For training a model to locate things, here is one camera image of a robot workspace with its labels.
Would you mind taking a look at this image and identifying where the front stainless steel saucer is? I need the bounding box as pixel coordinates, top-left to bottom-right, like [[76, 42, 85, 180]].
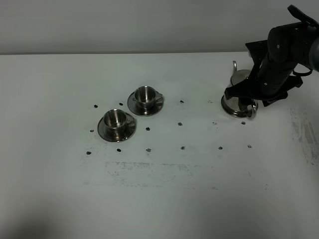
[[97, 118, 136, 142]]

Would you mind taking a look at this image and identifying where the front stainless steel teacup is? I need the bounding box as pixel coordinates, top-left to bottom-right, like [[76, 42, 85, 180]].
[[102, 109, 135, 132]]

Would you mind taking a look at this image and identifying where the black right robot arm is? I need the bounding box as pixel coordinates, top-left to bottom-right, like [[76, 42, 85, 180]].
[[224, 5, 319, 106]]

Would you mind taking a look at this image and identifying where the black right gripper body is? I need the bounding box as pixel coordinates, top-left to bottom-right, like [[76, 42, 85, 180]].
[[245, 40, 303, 107]]

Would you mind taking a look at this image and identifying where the rear stainless steel teacup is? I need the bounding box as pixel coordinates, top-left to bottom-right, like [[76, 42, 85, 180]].
[[134, 86, 163, 110]]

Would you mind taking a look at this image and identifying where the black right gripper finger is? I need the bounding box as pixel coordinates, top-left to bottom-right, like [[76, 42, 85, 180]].
[[224, 79, 257, 100]]

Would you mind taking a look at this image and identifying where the stainless steel teapot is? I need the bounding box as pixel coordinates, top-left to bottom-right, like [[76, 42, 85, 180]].
[[221, 61, 258, 119]]

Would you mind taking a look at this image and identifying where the stainless steel teacup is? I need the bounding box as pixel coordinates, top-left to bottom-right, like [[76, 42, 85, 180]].
[[102, 109, 135, 132], [134, 86, 163, 110]]

